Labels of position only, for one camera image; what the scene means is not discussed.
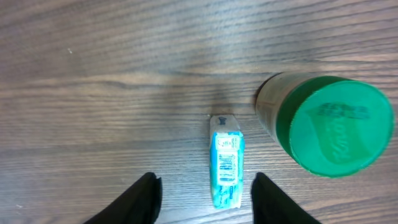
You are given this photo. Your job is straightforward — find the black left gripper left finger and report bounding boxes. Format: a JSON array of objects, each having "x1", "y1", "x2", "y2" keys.
[{"x1": 85, "y1": 172, "x2": 162, "y2": 224}]

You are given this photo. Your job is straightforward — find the Kleenex tissue pack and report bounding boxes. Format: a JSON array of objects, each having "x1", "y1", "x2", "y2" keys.
[{"x1": 210, "y1": 114, "x2": 245, "y2": 209}]

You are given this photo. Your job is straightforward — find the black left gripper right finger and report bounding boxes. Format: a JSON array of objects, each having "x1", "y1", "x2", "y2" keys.
[{"x1": 251, "y1": 172, "x2": 320, "y2": 224}]

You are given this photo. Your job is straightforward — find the green lid Knorr jar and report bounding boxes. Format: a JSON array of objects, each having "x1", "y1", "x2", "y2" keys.
[{"x1": 256, "y1": 73, "x2": 394, "y2": 178}]

